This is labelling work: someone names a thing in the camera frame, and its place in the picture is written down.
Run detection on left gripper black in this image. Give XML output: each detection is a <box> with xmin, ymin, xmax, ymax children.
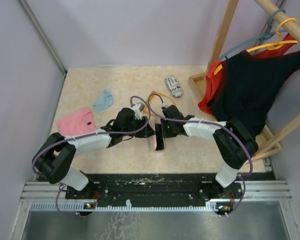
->
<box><xmin>122</xmin><ymin>115</ymin><xmax>156</xmax><ymax>139</ymax></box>

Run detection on black sunglasses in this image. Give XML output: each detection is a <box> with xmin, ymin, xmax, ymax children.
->
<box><xmin>154</xmin><ymin>123</ymin><xmax>165</xmax><ymax>152</ymax></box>

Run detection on pink glasses case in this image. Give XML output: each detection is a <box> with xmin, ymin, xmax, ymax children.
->
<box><xmin>147</xmin><ymin>120</ymin><xmax>161</xmax><ymax>152</ymax></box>

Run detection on newspaper print glasses case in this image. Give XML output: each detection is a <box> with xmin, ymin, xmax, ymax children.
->
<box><xmin>164</xmin><ymin>75</ymin><xmax>183</xmax><ymax>98</ymax></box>

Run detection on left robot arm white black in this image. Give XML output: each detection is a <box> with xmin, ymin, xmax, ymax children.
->
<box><xmin>32</xmin><ymin>103</ymin><xmax>155</xmax><ymax>199</ymax></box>

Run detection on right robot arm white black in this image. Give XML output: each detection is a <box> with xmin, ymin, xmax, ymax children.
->
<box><xmin>160</xmin><ymin>105</ymin><xmax>259</xmax><ymax>198</ymax></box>

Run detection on orange sunglasses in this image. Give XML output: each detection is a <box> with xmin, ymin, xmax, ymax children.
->
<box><xmin>146</xmin><ymin>90</ymin><xmax>176</xmax><ymax>115</ymax></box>

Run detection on pink folded garment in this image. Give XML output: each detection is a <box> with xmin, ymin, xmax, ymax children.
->
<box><xmin>57</xmin><ymin>107</ymin><xmax>97</xmax><ymax>136</ymax></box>

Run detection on red tank top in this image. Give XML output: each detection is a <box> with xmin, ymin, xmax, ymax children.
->
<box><xmin>198</xmin><ymin>42</ymin><xmax>296</xmax><ymax>115</ymax></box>

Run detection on navy tank top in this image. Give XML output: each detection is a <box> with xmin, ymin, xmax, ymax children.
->
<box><xmin>210</xmin><ymin>50</ymin><xmax>300</xmax><ymax>137</ymax></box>

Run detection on yellow hanger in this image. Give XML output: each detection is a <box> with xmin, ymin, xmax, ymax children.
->
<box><xmin>213</xmin><ymin>17</ymin><xmax>299</xmax><ymax>75</ymax></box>

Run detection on teal hanger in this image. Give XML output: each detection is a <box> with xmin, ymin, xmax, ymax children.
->
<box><xmin>218</xmin><ymin>8</ymin><xmax>286</xmax><ymax>61</ymax></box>

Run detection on wooden clothes rack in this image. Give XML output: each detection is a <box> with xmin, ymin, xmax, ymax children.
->
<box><xmin>188</xmin><ymin>0</ymin><xmax>300</xmax><ymax>159</ymax></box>

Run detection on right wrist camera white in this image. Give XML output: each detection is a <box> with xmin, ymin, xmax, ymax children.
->
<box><xmin>161</xmin><ymin>104</ymin><xmax>171</xmax><ymax>111</ymax></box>

